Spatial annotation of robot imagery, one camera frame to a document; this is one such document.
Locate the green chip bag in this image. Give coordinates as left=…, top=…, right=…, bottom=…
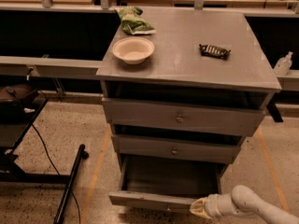
left=117, top=7, right=156, bottom=35

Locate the grey bottom drawer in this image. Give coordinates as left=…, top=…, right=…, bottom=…
left=108, top=155, right=219, bottom=214

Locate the clear sanitizer pump bottle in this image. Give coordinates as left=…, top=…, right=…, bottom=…
left=274, top=51, right=292, bottom=76

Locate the dark striped snack bar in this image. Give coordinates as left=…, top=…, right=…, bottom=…
left=199, top=44, right=230, bottom=60

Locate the grey top drawer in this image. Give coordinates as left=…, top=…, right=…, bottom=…
left=102, top=98, right=264, bottom=136

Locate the white paper bowl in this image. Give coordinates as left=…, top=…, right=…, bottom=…
left=112, top=37, right=154, bottom=64

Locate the grey drawer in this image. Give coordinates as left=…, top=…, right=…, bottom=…
left=112, top=134, right=240, bottom=164
left=102, top=98, right=264, bottom=136
left=108, top=155, right=219, bottom=214

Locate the black cart frame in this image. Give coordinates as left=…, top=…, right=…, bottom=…
left=0, top=102, right=89, bottom=224

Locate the brown bag on cart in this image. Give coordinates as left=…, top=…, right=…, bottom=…
left=0, top=84, right=38, bottom=108

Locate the grey metal rail bench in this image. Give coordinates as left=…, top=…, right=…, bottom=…
left=0, top=56, right=103, bottom=79

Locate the grey wooden drawer cabinet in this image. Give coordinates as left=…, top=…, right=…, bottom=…
left=96, top=6, right=283, bottom=173

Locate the grey middle drawer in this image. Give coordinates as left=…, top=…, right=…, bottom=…
left=112, top=134, right=240, bottom=164

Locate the black floor cable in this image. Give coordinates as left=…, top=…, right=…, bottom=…
left=31, top=123, right=82, bottom=224

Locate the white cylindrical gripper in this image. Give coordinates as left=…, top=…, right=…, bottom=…
left=190, top=194, right=234, bottom=219

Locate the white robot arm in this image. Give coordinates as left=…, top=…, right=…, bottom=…
left=190, top=185, right=299, bottom=224

